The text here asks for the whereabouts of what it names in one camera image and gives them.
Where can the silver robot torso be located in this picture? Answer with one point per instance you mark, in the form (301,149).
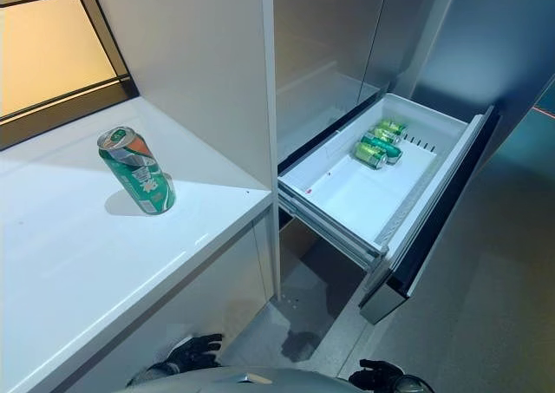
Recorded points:
(260,380)

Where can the green Sprite can upright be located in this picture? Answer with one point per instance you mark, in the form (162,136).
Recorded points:
(138,171)

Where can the white fridge drawer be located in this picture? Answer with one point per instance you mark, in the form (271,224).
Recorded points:
(381,185)

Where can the white tall cabinet panel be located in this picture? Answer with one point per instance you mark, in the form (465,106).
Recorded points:
(195,76)

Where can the black framed window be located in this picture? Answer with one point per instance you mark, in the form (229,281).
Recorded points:
(56,50)

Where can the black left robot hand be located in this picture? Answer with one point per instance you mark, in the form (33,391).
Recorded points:
(191,353)

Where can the green drink can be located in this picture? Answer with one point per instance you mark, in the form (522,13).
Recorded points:
(391,130)
(371,154)
(381,143)

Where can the silver fridge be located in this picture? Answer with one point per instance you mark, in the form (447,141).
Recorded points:
(390,63)

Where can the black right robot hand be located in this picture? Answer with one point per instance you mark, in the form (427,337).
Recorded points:
(378,374)

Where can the white counter cabinet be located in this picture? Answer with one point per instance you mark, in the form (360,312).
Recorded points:
(108,258)

